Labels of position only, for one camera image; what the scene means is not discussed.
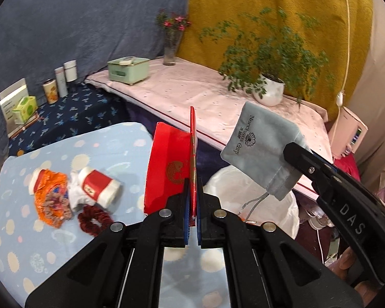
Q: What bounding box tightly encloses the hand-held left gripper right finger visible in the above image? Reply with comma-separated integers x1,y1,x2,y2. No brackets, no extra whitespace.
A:
197,192,364,308

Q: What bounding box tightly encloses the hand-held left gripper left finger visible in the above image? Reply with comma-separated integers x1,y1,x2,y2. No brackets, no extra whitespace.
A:
25,194,190,308

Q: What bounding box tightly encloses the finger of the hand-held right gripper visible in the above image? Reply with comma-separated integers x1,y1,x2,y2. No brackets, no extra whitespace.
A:
311,151,338,172
283,142,336,194

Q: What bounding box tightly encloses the grey drawstring pouch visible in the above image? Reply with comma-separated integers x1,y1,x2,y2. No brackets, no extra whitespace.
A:
220,102,310,220

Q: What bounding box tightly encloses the red paper envelope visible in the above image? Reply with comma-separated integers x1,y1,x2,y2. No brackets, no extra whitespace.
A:
143,107,199,228

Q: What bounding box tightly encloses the white plastic trash bag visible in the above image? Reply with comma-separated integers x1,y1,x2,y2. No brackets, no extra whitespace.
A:
203,163,300,241

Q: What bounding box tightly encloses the red and white paper cup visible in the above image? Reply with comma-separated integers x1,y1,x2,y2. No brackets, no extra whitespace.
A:
79,167,122,207

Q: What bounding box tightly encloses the white tissue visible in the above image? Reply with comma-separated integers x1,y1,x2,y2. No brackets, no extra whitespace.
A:
69,170,98,213

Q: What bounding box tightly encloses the red cloth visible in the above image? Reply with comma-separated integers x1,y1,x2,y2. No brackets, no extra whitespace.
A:
332,154,361,182

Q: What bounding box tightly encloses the pink appliance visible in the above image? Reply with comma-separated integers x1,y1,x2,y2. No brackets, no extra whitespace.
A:
329,107,369,159

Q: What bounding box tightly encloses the white plant pot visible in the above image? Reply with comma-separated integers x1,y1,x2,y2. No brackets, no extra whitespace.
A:
252,74,286,107

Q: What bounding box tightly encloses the dark red scrunchie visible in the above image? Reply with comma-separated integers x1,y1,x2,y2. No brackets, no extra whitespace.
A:
78,207,113,237

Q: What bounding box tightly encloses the green leafy plant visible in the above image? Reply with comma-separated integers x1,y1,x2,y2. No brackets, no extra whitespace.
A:
199,6,336,110

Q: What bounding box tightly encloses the pink speckled cloth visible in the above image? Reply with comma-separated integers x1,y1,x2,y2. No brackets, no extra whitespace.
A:
85,56,336,196

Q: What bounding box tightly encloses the orange crumpled wrapper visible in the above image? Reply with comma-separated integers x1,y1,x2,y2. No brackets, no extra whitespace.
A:
34,170,74,229

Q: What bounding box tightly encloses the navy printed cloth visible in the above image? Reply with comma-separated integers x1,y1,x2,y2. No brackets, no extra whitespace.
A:
8,82,129,158

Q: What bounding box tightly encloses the small white red cup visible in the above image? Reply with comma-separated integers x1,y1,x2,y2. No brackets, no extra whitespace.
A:
29,168,48,196

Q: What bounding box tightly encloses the mint green storage box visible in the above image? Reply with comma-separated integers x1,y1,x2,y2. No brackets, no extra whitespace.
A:
107,57,150,86

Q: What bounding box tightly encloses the glass vase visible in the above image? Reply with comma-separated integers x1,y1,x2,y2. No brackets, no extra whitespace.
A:
163,29,180,67

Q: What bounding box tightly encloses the tall pale bottle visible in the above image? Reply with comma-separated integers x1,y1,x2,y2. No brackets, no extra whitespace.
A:
54,67,69,98

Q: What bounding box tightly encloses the brown notebook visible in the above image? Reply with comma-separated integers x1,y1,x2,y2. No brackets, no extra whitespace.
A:
9,111,41,139

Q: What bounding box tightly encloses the orange printed tin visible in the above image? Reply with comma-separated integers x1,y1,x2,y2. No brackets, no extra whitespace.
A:
43,79,58,104

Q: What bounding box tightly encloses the white jar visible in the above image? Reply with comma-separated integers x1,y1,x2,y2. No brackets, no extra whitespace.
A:
63,60,77,82

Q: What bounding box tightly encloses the green tissue pack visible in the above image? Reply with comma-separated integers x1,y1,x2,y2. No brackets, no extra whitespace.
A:
12,95,37,125

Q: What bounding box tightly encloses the pink flower bouquet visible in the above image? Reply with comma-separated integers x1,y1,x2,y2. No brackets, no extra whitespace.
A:
156,9,192,33

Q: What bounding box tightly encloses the white cardboard box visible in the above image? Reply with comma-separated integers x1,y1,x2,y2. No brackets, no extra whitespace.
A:
0,79,29,135

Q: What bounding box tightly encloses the grey-blue hanging blanket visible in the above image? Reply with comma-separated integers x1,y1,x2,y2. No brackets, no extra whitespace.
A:
0,0,191,167

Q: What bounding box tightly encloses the white lamp cable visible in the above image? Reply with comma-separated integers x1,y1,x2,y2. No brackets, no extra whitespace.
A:
338,0,352,93

